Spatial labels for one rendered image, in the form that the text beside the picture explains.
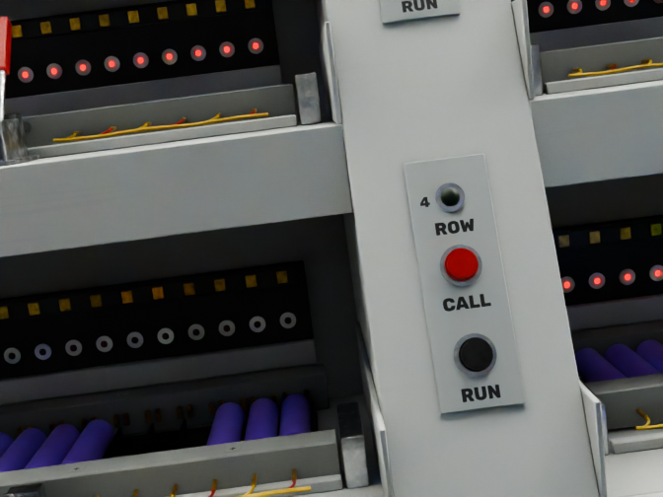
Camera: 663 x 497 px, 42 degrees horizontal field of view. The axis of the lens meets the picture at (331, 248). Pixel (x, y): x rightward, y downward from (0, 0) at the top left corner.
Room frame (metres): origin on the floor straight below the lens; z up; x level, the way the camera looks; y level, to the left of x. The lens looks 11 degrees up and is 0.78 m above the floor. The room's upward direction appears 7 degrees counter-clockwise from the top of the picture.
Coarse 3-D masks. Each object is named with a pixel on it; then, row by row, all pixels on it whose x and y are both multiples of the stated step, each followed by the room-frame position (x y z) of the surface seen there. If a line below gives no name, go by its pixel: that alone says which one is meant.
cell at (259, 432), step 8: (256, 400) 0.54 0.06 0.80; (264, 400) 0.54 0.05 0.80; (272, 400) 0.55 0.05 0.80; (256, 408) 0.53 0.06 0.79; (264, 408) 0.53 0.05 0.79; (272, 408) 0.53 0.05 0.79; (256, 416) 0.52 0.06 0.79; (264, 416) 0.52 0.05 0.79; (272, 416) 0.52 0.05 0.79; (248, 424) 0.51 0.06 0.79; (256, 424) 0.50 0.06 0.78; (264, 424) 0.50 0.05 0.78; (272, 424) 0.51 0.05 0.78; (248, 432) 0.50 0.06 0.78; (256, 432) 0.49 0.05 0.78; (264, 432) 0.49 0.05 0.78; (272, 432) 0.50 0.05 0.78
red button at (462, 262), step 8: (456, 248) 0.41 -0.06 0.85; (464, 248) 0.41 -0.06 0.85; (448, 256) 0.41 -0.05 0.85; (456, 256) 0.41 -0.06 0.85; (464, 256) 0.41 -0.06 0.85; (472, 256) 0.41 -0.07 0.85; (448, 264) 0.41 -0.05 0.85; (456, 264) 0.41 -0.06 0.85; (464, 264) 0.41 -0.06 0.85; (472, 264) 0.41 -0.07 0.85; (448, 272) 0.41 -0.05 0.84; (456, 272) 0.41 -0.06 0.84; (464, 272) 0.41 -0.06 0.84; (472, 272) 0.41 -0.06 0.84; (456, 280) 0.41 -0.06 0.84; (464, 280) 0.41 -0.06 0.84
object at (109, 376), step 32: (224, 352) 0.58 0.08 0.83; (256, 352) 0.58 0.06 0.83; (288, 352) 0.58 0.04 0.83; (0, 384) 0.58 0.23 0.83; (32, 384) 0.58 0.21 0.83; (64, 384) 0.58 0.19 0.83; (96, 384) 0.58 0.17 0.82; (128, 384) 0.58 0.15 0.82; (320, 416) 0.56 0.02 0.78; (352, 416) 0.48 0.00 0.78; (352, 448) 0.45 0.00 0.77; (384, 448) 0.40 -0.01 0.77; (352, 480) 0.46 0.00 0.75; (384, 480) 0.42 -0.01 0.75
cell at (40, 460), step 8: (64, 424) 0.54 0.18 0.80; (56, 432) 0.53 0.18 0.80; (64, 432) 0.53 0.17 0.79; (72, 432) 0.54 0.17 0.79; (48, 440) 0.52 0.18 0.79; (56, 440) 0.52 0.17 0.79; (64, 440) 0.52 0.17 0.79; (72, 440) 0.53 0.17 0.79; (40, 448) 0.51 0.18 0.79; (48, 448) 0.51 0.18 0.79; (56, 448) 0.51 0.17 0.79; (64, 448) 0.52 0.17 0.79; (40, 456) 0.50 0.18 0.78; (48, 456) 0.50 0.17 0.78; (56, 456) 0.50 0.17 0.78; (64, 456) 0.51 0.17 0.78; (32, 464) 0.49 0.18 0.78; (40, 464) 0.49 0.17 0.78; (48, 464) 0.49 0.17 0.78; (56, 464) 0.50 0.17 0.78
